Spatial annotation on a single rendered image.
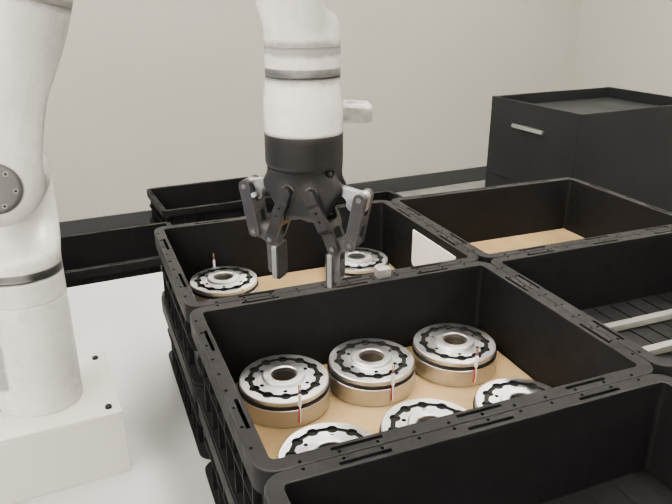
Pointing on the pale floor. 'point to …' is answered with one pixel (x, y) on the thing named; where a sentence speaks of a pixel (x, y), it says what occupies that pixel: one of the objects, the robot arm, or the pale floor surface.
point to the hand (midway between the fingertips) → (305, 267)
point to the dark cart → (585, 140)
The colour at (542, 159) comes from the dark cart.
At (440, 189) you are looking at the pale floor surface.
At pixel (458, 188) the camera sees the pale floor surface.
